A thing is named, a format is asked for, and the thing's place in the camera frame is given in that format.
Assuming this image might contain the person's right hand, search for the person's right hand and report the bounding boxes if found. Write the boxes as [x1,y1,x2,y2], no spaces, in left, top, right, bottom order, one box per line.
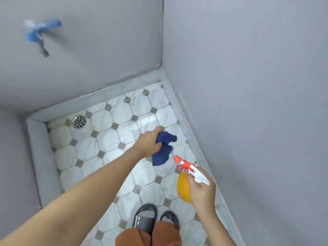
[186,167,216,218]

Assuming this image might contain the person's left hand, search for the person's left hand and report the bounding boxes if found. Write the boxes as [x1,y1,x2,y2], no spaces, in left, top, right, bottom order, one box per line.
[132,126,164,159]

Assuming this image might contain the orange spray bottle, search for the orange spray bottle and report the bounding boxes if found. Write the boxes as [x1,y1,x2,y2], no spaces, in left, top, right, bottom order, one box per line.
[173,155,211,204]

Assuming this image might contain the dark blue cleaning cloth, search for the dark blue cleaning cloth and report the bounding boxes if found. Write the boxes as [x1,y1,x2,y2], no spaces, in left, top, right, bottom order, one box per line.
[152,131,178,166]

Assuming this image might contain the person's right forearm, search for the person's right forearm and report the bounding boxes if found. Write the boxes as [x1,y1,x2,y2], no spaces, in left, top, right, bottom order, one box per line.
[193,211,237,246]

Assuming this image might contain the person's left forearm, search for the person's left forearm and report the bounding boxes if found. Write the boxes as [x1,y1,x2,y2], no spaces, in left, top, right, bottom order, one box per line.
[0,147,144,246]

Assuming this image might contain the black slide sandal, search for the black slide sandal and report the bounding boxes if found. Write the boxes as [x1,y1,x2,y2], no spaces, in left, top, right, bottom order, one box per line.
[132,203,157,235]
[159,210,180,231]

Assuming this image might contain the person's orange trousers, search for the person's orange trousers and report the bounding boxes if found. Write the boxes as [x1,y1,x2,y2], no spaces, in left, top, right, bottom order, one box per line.
[115,221,182,246]

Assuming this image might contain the round metal floor drain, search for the round metal floor drain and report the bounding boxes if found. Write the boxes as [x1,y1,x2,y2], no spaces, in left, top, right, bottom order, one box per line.
[71,115,86,129]

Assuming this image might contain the blue wall tap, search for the blue wall tap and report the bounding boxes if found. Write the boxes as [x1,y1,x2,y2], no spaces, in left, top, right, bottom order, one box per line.
[24,19,62,58]

